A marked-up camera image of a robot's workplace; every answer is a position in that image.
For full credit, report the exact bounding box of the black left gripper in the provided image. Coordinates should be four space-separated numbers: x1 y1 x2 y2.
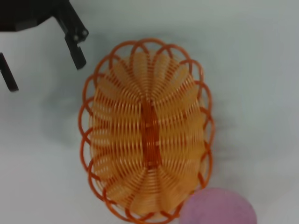
0 0 90 93

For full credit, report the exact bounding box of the orange woven plastic basket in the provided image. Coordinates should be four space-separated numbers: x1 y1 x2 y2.
78 38 215 222

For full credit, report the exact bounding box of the pink peach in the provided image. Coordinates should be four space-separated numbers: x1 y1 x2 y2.
178 187 259 224

